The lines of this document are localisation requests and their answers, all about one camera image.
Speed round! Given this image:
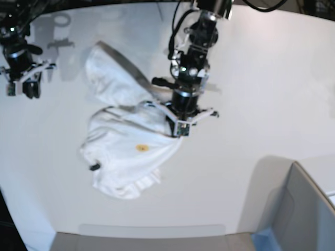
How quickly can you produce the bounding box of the white printed t-shirt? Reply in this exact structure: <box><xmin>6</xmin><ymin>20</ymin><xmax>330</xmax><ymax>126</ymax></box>
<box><xmin>80</xmin><ymin>41</ymin><xmax>183</xmax><ymax>200</ymax></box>

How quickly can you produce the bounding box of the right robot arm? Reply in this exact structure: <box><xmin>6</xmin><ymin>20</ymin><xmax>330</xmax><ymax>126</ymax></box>
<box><xmin>1</xmin><ymin>1</ymin><xmax>56</xmax><ymax>99</ymax></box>

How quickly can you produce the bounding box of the grey bin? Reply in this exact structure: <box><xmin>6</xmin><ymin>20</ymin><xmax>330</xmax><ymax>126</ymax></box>
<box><xmin>237</xmin><ymin>156</ymin><xmax>334</xmax><ymax>250</ymax></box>

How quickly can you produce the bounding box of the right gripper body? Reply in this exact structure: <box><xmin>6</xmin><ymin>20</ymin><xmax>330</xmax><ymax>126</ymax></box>
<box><xmin>1</xmin><ymin>49</ymin><xmax>56</xmax><ymax>88</ymax></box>

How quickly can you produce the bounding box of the grey front tray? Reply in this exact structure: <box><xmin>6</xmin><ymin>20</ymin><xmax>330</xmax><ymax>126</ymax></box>
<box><xmin>50</xmin><ymin>224</ymin><xmax>256</xmax><ymax>250</ymax></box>

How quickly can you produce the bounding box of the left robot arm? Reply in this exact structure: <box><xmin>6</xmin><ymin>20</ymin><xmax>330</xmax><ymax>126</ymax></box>
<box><xmin>150</xmin><ymin>1</ymin><xmax>233</xmax><ymax>138</ymax></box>

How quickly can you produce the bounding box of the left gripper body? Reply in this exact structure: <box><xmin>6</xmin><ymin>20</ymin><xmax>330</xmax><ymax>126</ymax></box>
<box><xmin>145</xmin><ymin>89</ymin><xmax>219</xmax><ymax>138</ymax></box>

